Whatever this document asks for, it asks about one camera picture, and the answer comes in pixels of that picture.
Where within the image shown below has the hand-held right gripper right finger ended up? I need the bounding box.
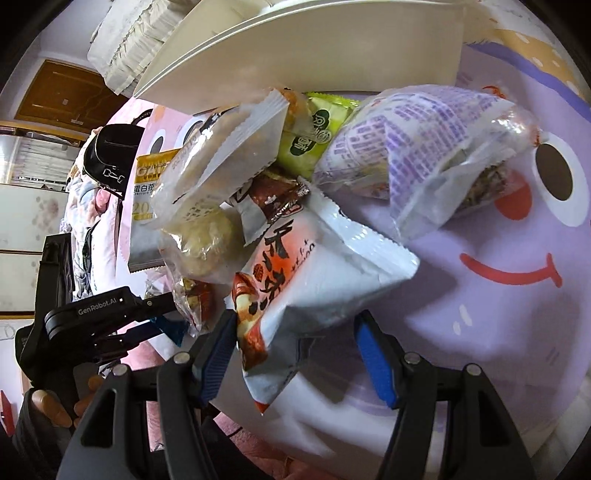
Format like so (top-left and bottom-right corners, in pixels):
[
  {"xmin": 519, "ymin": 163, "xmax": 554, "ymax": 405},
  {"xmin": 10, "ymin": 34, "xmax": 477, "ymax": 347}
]
[{"xmin": 353, "ymin": 309, "xmax": 539, "ymax": 480}]

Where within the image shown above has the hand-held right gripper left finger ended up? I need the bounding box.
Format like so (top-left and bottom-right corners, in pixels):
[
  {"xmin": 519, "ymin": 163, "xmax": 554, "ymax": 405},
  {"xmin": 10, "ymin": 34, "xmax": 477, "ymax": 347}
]
[{"xmin": 55, "ymin": 309, "xmax": 238, "ymax": 480}]

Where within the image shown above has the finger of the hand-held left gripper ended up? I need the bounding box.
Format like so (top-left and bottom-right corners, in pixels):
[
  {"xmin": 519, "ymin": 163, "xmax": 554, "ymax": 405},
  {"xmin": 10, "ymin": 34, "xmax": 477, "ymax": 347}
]
[
  {"xmin": 44, "ymin": 285, "xmax": 175, "ymax": 340},
  {"xmin": 90, "ymin": 315, "xmax": 186, "ymax": 361}
]

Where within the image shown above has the small red and gold packet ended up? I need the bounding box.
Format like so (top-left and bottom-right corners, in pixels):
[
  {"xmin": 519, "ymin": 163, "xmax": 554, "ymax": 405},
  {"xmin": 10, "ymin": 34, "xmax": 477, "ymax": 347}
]
[{"xmin": 171, "ymin": 276, "xmax": 218, "ymax": 335}]

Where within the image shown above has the white and red snack packet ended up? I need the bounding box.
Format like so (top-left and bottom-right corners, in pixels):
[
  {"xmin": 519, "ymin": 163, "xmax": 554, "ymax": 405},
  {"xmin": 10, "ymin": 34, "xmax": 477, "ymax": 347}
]
[{"xmin": 225, "ymin": 191, "xmax": 422, "ymax": 416}]

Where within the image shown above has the translucent yellow noodle snack packet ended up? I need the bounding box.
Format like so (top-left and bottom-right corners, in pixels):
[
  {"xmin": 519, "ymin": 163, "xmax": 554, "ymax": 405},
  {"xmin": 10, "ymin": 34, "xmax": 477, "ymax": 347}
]
[{"xmin": 151, "ymin": 87, "xmax": 291, "ymax": 232}]

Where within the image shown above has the white storage box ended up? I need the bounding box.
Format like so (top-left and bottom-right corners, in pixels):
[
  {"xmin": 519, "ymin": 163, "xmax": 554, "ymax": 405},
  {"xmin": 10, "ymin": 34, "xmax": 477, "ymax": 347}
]
[{"xmin": 133, "ymin": 0, "xmax": 466, "ymax": 114}]

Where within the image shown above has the person's left hand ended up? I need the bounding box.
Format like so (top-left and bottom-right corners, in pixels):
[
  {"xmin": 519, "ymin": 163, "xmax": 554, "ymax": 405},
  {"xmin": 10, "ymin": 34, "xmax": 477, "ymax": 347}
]
[{"xmin": 28, "ymin": 373, "xmax": 106, "ymax": 431}]

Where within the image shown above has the cartoon face printed tablecloth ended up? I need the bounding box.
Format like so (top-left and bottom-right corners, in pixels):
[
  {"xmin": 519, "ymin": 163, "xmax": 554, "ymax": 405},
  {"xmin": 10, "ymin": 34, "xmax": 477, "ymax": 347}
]
[{"xmin": 120, "ymin": 18, "xmax": 591, "ymax": 480}]

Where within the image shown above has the pink bed sheet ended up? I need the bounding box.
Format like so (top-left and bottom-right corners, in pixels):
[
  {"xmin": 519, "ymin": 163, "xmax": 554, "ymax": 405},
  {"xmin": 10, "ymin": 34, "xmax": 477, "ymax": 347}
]
[{"xmin": 106, "ymin": 323, "xmax": 389, "ymax": 480}]

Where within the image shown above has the yellow oat bar packet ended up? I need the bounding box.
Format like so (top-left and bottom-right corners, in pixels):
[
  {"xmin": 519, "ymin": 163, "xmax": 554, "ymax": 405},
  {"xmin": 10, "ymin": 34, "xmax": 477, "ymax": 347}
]
[{"xmin": 127, "ymin": 150, "xmax": 185, "ymax": 275}]

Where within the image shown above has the clear round pastry packet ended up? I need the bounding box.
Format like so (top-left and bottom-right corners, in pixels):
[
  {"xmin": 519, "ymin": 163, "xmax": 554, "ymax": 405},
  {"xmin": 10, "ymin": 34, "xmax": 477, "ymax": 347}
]
[{"xmin": 158, "ymin": 208, "xmax": 247, "ymax": 284}]

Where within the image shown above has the black handbag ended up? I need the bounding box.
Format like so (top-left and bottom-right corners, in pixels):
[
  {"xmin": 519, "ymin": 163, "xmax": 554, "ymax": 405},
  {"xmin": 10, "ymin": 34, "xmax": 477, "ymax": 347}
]
[{"xmin": 82, "ymin": 124, "xmax": 145, "ymax": 197}]

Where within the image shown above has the brown chocolate snack packet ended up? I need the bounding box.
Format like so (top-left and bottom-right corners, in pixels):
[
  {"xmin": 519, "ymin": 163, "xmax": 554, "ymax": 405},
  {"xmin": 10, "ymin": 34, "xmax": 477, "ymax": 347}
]
[{"xmin": 233, "ymin": 168, "xmax": 311, "ymax": 246}]

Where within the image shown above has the brown wooden door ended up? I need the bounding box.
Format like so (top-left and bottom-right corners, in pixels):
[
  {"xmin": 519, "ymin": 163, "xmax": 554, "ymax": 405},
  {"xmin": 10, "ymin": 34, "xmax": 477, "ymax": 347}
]
[{"xmin": 14, "ymin": 59, "xmax": 127, "ymax": 125}]

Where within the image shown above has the clear packet with purple print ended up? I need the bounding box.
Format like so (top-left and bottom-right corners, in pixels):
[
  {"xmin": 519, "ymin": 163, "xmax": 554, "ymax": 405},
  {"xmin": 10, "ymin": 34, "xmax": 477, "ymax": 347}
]
[{"xmin": 316, "ymin": 84, "xmax": 543, "ymax": 243}]

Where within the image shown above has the green snack packet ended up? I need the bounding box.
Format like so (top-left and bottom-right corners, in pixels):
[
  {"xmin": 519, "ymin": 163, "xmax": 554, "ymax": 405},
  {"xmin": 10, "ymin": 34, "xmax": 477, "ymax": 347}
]
[{"xmin": 276, "ymin": 91, "xmax": 363, "ymax": 182}]

